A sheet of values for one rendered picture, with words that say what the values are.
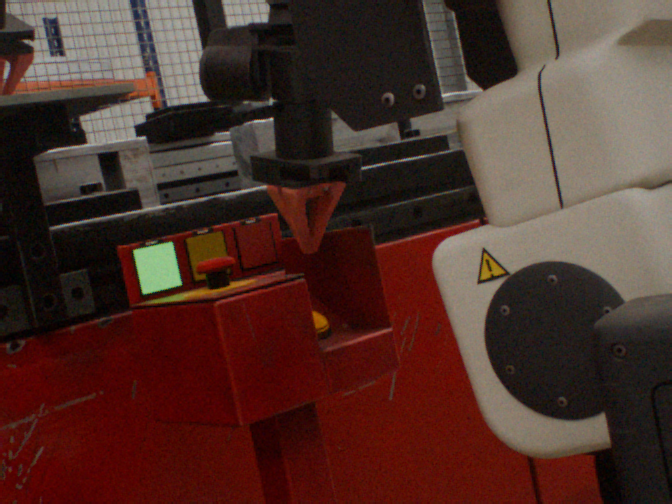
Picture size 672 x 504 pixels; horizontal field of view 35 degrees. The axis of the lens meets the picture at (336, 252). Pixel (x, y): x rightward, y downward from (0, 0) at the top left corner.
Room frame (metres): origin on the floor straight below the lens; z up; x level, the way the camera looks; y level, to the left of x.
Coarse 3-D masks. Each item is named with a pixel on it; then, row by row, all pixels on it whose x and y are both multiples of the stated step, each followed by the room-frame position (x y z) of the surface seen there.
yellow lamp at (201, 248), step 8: (216, 232) 1.14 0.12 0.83; (192, 240) 1.12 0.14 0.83; (200, 240) 1.13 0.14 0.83; (208, 240) 1.14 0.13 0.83; (216, 240) 1.14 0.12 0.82; (192, 248) 1.12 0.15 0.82; (200, 248) 1.13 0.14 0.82; (208, 248) 1.13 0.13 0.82; (216, 248) 1.14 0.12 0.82; (224, 248) 1.15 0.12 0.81; (192, 256) 1.12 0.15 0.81; (200, 256) 1.13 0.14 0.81; (208, 256) 1.13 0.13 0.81; (216, 256) 1.14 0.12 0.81; (224, 256) 1.15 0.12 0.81; (192, 264) 1.12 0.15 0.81
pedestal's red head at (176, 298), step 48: (288, 240) 1.18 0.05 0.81; (336, 240) 1.12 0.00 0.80; (192, 288) 1.12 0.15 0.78; (240, 288) 0.99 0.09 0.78; (288, 288) 1.00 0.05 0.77; (336, 288) 1.13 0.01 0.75; (384, 288) 1.08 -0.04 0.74; (144, 336) 1.06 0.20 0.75; (192, 336) 0.99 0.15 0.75; (240, 336) 0.96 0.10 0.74; (288, 336) 1.00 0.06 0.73; (336, 336) 1.09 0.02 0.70; (384, 336) 1.07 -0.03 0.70; (192, 384) 1.01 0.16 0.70; (240, 384) 0.96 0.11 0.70; (288, 384) 0.99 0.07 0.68; (336, 384) 1.02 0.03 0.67
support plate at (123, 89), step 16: (0, 96) 1.01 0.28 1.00; (16, 96) 1.02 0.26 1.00; (32, 96) 1.03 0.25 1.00; (48, 96) 1.05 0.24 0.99; (64, 96) 1.06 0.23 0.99; (80, 96) 1.07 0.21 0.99; (96, 96) 1.08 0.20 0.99; (112, 96) 1.11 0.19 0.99; (0, 112) 1.05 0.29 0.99; (16, 112) 1.08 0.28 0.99; (80, 112) 1.18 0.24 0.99
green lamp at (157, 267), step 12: (144, 252) 1.09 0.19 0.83; (156, 252) 1.10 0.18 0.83; (168, 252) 1.10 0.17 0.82; (144, 264) 1.09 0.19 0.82; (156, 264) 1.09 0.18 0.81; (168, 264) 1.10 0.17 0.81; (144, 276) 1.08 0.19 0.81; (156, 276) 1.09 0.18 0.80; (168, 276) 1.10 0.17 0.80; (144, 288) 1.08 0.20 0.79; (156, 288) 1.09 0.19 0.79
